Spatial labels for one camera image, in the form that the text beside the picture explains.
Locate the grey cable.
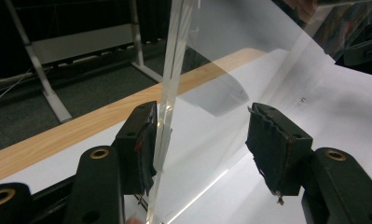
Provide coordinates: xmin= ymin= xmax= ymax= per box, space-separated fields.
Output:
xmin=0 ymin=67 xmax=34 ymax=108

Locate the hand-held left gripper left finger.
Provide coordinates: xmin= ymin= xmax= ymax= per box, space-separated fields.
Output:
xmin=111 ymin=100 xmax=158 ymax=197

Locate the white metal stand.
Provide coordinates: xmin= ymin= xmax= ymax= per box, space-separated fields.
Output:
xmin=4 ymin=0 xmax=164 ymax=124

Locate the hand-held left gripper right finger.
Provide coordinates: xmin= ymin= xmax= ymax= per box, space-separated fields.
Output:
xmin=244 ymin=102 xmax=314 ymax=205

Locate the clear acrylic plate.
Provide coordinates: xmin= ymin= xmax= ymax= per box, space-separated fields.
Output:
xmin=145 ymin=0 xmax=337 ymax=224

